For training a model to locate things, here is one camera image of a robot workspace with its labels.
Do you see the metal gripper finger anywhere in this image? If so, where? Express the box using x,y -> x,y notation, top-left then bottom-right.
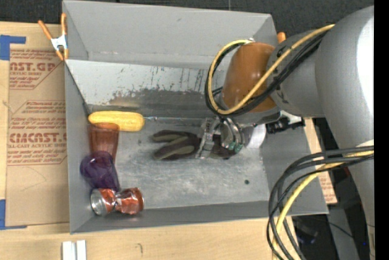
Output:
200,117 -> 218,140
195,139 -> 215,160

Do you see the grey metal bin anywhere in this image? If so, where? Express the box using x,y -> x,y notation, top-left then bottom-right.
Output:
61,0 -> 331,234

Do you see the black cylinder on white bracket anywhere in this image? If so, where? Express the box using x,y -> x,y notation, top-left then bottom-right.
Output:
264,112 -> 306,135

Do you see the dark brown and tan glove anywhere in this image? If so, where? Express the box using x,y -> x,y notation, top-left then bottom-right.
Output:
151,129 -> 238,162

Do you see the crushed red drink can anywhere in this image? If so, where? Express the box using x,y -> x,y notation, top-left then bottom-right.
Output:
90,187 -> 145,217

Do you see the yellow toy corn cob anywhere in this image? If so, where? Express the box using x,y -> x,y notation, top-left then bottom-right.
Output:
88,111 -> 146,132

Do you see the purple clear plastic cup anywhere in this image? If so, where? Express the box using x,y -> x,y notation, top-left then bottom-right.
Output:
79,151 -> 121,192

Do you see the red-brown clear plastic cup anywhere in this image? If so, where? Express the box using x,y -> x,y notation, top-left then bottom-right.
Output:
87,122 -> 120,161

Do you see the brown cardboard board red print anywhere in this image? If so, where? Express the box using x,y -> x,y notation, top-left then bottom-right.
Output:
0,21 -> 339,230

